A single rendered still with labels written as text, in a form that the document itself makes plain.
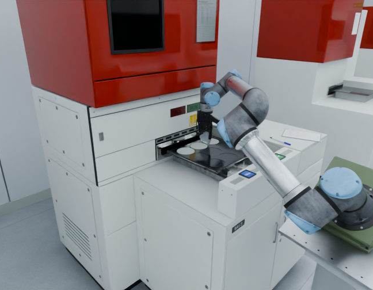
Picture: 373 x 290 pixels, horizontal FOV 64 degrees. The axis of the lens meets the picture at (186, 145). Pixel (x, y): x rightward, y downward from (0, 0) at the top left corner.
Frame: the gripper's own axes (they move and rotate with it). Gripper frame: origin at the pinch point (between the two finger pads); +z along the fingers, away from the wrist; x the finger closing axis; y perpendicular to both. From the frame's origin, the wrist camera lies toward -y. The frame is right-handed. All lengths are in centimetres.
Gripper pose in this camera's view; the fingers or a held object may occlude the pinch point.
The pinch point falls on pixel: (209, 142)
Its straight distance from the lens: 176.7
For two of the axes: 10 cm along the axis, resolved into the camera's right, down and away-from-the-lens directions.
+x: 1.4, 3.8, -9.2
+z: -0.1, 9.3, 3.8
